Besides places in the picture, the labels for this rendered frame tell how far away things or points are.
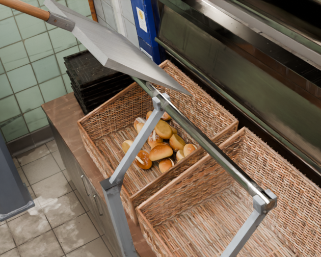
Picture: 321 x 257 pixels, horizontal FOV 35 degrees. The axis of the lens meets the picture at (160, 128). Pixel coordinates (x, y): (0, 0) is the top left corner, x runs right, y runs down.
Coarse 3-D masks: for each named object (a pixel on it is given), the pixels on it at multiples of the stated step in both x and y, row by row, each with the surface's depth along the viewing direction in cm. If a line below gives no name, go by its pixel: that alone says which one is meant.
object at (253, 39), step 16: (176, 0) 195; (192, 0) 190; (208, 16) 178; (224, 16) 177; (224, 32) 172; (240, 32) 167; (256, 48) 158; (272, 48) 156; (272, 64) 154; (288, 64) 148; (304, 64) 147; (304, 80) 143; (320, 80) 140; (320, 96) 139
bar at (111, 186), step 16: (144, 80) 154; (160, 96) 146; (160, 112) 148; (176, 112) 139; (144, 128) 149; (192, 128) 133; (208, 144) 127; (128, 160) 151; (224, 160) 122; (112, 176) 154; (240, 176) 117; (112, 192) 153; (256, 192) 113; (272, 192) 112; (112, 208) 157; (256, 208) 112; (272, 208) 112; (256, 224) 114; (128, 240) 169; (240, 240) 114; (128, 256) 173; (224, 256) 116
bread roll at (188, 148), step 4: (188, 144) 200; (192, 144) 200; (184, 148) 200; (188, 148) 199; (192, 148) 198; (196, 148) 199; (184, 152) 199; (188, 152) 198; (184, 156) 200; (196, 156) 198
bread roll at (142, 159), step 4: (140, 152) 208; (144, 152) 208; (136, 156) 208; (140, 156) 206; (144, 156) 206; (148, 156) 207; (136, 160) 207; (140, 160) 205; (144, 160) 205; (148, 160) 206; (140, 164) 206; (144, 164) 205; (148, 164) 205; (144, 168) 206; (148, 168) 206
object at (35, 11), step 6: (0, 0) 145; (6, 0) 146; (12, 0) 148; (18, 0) 149; (12, 6) 148; (18, 6) 149; (24, 6) 150; (30, 6) 151; (24, 12) 151; (30, 12) 152; (36, 12) 153; (42, 12) 154; (48, 12) 156; (42, 18) 155
